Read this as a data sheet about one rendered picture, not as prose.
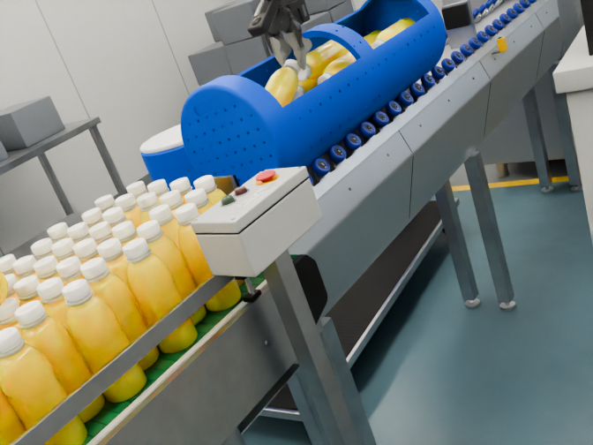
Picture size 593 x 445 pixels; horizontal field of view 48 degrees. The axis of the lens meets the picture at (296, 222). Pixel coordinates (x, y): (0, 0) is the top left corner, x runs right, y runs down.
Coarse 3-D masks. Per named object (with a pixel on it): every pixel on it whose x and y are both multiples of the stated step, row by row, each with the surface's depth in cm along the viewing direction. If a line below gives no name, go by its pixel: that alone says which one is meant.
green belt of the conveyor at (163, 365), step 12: (264, 276) 127; (240, 288) 126; (240, 300) 121; (216, 312) 120; (228, 312) 118; (204, 324) 117; (156, 360) 111; (168, 360) 110; (156, 372) 107; (108, 408) 102; (120, 408) 101; (96, 420) 100; (108, 420) 99; (96, 432) 97; (84, 444) 96
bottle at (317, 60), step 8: (320, 48) 173; (328, 48) 173; (336, 48) 175; (344, 48) 177; (312, 56) 169; (320, 56) 170; (328, 56) 172; (336, 56) 174; (312, 64) 168; (320, 64) 169; (312, 72) 169; (320, 72) 170
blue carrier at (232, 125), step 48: (384, 0) 203; (384, 48) 171; (432, 48) 192; (192, 96) 145; (240, 96) 137; (336, 96) 154; (384, 96) 174; (192, 144) 152; (240, 144) 144; (288, 144) 140; (336, 144) 166
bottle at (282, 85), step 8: (280, 72) 151; (288, 72) 151; (296, 72) 155; (272, 80) 150; (280, 80) 150; (288, 80) 150; (296, 80) 152; (272, 88) 149; (280, 88) 149; (288, 88) 150; (296, 88) 153; (280, 96) 148; (288, 96) 149
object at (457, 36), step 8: (448, 8) 233; (456, 8) 232; (464, 8) 230; (448, 16) 235; (456, 16) 233; (464, 16) 231; (472, 16) 233; (448, 24) 236; (456, 24) 234; (464, 24) 233; (472, 24) 233; (448, 32) 239; (456, 32) 237; (464, 32) 236; (472, 32) 234; (456, 40) 239; (464, 40) 237; (456, 48) 240
